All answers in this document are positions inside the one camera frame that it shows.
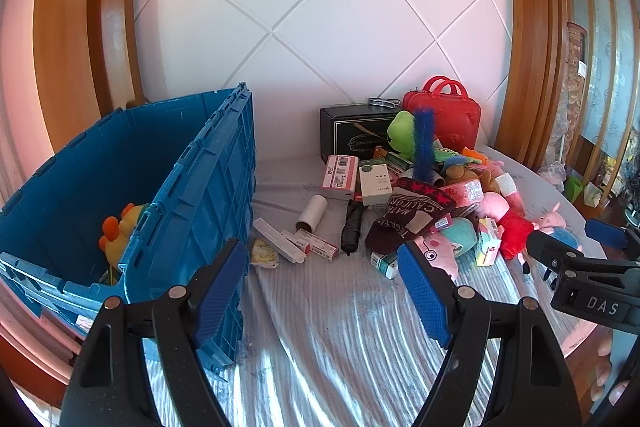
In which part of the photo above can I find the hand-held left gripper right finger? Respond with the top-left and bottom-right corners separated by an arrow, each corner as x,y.
397,241 -> 583,427

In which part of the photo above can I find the black folded umbrella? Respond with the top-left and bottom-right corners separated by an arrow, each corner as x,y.
341,199 -> 365,255

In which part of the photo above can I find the long white box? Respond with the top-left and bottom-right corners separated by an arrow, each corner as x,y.
252,218 -> 306,264

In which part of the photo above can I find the pink pig plush blue body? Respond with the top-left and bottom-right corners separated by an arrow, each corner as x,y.
520,202 -> 585,275

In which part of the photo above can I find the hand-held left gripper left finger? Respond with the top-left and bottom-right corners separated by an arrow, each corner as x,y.
59,237 -> 250,427

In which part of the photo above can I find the white paper roll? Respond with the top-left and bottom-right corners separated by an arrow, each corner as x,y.
295,195 -> 328,233

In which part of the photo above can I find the brown teddy bear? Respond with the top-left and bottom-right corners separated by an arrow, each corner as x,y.
442,164 -> 483,185

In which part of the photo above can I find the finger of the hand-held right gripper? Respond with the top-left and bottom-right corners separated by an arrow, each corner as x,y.
526,231 -> 589,283
585,218 -> 640,253

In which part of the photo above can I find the pink white barcode box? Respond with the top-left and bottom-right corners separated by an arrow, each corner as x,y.
322,154 -> 360,200

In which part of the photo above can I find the black gift box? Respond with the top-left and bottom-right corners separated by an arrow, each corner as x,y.
320,104 -> 401,158

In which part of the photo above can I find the blue fuzzy duster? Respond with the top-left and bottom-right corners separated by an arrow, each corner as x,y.
412,108 -> 436,182

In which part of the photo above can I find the green plush frog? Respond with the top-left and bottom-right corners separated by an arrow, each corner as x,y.
387,111 -> 418,160

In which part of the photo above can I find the wooden door frame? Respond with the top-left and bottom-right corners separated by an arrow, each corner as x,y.
492,0 -> 576,172
32,0 -> 146,152

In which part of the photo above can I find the yellow print tissue packet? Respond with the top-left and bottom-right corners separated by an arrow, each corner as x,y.
250,238 -> 280,268

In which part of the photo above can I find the red plush toy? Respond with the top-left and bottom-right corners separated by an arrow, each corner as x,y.
499,212 -> 536,260

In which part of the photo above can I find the pink packet white label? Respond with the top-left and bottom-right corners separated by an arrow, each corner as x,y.
495,172 -> 526,215

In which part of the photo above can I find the pink round plush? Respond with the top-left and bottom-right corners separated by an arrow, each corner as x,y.
474,192 -> 511,220

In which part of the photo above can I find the white box green label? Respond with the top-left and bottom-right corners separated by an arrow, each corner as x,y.
358,158 -> 393,206

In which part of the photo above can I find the pink tissue packet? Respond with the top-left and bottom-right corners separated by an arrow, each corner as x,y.
445,181 -> 485,208

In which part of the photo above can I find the person's right hand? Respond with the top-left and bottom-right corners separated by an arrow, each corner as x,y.
590,337 -> 618,403

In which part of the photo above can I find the orange green box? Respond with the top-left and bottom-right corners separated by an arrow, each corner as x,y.
374,146 -> 413,172

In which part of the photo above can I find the teal plush toy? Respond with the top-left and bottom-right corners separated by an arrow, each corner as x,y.
440,219 -> 480,253

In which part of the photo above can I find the pink white medicine box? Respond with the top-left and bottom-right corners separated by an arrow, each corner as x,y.
294,229 -> 340,260

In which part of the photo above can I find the wooden glass partition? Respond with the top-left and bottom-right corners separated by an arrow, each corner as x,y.
552,0 -> 640,212

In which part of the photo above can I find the red toy suitcase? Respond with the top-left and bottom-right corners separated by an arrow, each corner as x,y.
402,76 -> 482,152

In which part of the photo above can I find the blue plastic crate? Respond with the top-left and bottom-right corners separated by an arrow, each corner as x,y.
0,82 -> 257,370

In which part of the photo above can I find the green dinosaur plush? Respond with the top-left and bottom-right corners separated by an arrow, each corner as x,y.
432,146 -> 488,168

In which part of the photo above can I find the red white medicine box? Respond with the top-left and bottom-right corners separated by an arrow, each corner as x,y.
280,229 -> 312,257

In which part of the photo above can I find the yellow plush chicken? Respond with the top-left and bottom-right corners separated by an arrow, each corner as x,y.
99,203 -> 151,273

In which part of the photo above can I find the dark red knit beanie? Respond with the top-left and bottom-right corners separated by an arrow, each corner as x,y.
365,178 -> 457,254

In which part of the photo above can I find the colourful tissue packet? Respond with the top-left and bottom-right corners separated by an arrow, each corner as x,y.
476,218 -> 502,267

